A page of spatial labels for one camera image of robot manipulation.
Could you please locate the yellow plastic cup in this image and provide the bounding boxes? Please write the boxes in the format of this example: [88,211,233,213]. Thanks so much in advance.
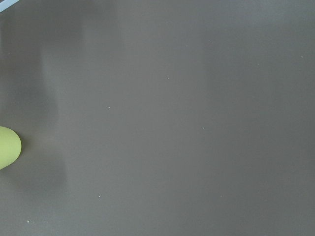
[0,126,22,170]

